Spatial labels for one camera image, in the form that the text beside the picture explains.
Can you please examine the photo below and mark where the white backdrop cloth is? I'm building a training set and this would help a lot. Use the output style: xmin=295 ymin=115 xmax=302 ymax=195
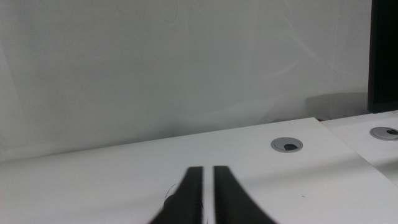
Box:
xmin=0 ymin=0 xmax=373 ymax=162

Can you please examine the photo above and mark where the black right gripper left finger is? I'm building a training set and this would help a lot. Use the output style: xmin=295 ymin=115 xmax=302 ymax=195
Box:
xmin=149 ymin=166 xmax=205 ymax=224

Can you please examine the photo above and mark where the grey round cable grommet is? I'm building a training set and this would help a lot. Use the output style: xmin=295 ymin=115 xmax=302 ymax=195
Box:
xmin=369 ymin=126 xmax=398 ymax=142
xmin=270 ymin=137 xmax=304 ymax=154

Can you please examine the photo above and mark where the black flat panel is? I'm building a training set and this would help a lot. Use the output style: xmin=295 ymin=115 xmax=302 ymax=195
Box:
xmin=368 ymin=0 xmax=398 ymax=114

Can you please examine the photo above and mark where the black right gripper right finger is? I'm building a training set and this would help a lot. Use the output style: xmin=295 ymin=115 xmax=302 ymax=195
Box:
xmin=213 ymin=166 xmax=277 ymax=224

